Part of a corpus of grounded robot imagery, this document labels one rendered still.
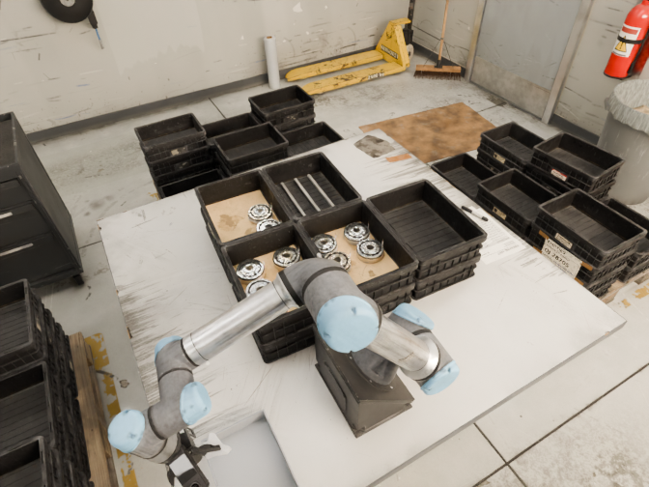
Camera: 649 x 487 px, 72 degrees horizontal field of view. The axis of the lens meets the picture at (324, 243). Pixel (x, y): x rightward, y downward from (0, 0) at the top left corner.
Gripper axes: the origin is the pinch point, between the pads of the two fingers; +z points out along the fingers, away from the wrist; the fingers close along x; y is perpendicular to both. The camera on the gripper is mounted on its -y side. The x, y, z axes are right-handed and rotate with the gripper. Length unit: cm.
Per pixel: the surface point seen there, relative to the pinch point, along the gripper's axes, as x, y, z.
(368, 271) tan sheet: -73, 34, 23
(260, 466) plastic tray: -7.8, -0.5, 17.9
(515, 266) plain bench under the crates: -125, 12, 52
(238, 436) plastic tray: -6.1, 11.0, 17.4
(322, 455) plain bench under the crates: -23.7, -7.6, 22.9
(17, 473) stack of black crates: 64, 50, 19
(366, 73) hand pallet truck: -248, 309, 150
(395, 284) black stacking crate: -76, 22, 22
